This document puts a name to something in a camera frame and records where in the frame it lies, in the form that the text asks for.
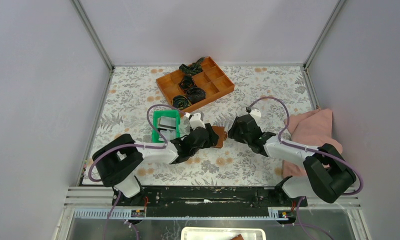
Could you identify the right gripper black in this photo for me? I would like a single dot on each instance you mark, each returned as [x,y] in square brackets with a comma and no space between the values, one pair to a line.
[233,132]

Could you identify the black items in tray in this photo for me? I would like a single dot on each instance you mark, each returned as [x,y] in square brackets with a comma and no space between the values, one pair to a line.
[193,93]

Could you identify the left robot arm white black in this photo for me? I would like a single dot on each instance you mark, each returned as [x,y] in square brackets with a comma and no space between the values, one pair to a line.
[116,162]

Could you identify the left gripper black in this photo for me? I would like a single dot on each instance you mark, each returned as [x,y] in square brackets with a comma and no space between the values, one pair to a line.
[211,140]

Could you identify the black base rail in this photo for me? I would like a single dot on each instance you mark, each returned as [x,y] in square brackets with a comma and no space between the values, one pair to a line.
[209,201]

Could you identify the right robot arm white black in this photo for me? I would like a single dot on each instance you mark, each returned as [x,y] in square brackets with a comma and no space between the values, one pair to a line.
[327,177]

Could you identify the pink crumpled cloth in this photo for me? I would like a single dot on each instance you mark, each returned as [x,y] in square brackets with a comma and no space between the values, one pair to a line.
[313,128]

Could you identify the orange wooden compartment tray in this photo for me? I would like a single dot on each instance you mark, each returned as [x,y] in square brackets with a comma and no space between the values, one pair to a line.
[212,80]

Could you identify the brown leather card holder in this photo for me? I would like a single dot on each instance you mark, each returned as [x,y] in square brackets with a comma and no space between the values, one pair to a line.
[222,134]

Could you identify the green plastic card box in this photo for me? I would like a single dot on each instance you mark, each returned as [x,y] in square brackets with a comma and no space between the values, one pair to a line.
[167,123]

